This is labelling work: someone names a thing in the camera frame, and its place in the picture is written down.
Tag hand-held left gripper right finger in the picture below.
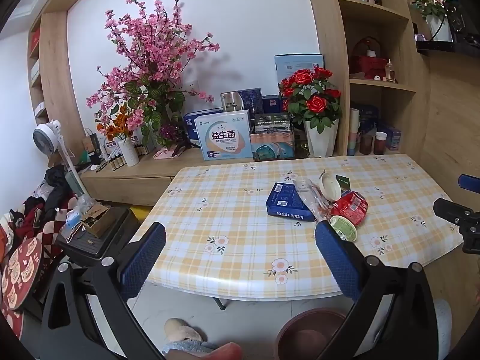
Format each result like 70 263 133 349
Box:
314 220 439 360

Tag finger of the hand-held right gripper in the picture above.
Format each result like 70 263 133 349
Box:
432 197 480 254
457 173 480 193

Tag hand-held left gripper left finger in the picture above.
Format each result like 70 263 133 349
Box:
39 221 167 360

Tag green round cup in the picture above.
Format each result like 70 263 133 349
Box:
328 215 357 241

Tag red instant noodle bowl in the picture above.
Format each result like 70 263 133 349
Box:
330 191 370 227

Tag clear plastic bag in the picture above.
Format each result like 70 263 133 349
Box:
292 178 340 229

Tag blue coffee box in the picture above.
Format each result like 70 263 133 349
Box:
265 182 316 222

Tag dusky pink plastic bin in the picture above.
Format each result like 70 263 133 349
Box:
275 307 347 360

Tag black plastic case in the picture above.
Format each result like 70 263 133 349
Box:
55 206 141 269

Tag cardboard box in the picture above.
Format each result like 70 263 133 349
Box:
79 204 113 238

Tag wooden sideboard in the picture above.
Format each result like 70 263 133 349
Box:
80 146 205 207

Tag beige slipper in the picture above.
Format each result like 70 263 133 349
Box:
164 318 205 344

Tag small blue carton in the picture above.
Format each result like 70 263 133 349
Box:
386 125 402 151

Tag yellow plaid tablecloth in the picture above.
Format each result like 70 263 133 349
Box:
144 154 466 297

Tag red paper cup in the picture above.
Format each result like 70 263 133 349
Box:
373 131 388 155

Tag row of small brown bottles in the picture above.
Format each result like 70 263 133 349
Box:
107 144 147 169

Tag red checkered blanket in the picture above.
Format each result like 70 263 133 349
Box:
0 195 76 271

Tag person's left leg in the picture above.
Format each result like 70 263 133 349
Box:
163 339 242 360

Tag pink cloth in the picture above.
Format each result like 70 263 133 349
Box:
153 147 186 160

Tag pile of dark clothes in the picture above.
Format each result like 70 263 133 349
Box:
22 165 81 226

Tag white angular flower pot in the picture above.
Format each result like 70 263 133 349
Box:
303 118 340 158

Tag dark blue gift box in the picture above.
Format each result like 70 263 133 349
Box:
354 103 379 136

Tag round red patterned cushion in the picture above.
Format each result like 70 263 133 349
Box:
0 238 43 310

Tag black paper bag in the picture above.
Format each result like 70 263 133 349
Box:
82 127 102 154

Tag purple flower plant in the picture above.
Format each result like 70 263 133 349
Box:
159 122 184 147

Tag stack of pastel cups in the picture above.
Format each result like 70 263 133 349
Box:
347 108 361 156

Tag orange artificial flowers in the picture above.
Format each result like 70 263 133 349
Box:
95 107 132 141

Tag black shelf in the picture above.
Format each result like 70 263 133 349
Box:
414 0 480 59

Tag white and blue carton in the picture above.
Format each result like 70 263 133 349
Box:
194 112 253 161

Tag dark box with green print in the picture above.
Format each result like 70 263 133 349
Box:
254 112 292 135

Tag white standing fan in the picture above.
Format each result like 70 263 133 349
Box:
33 119 85 199

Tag red rose plant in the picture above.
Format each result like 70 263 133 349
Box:
279 67 342 134

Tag red basket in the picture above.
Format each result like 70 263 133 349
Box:
350 37 389 80

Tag small dark blue box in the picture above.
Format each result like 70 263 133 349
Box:
262 95 284 114

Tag dark blue patterned box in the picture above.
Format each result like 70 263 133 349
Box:
238 88 264 115

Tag pink rose plant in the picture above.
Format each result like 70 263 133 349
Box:
410 0 454 42

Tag large light blue box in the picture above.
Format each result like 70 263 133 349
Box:
274 53 325 83

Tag pink blossom arrangement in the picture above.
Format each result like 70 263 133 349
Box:
86 0 220 151

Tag wooden shelf unit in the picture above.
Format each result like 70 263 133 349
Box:
302 0 430 158

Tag blue carton with handle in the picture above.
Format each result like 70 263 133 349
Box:
184 108 226 147

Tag wooden wall shelf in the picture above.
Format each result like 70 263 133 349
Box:
27 11 79 126

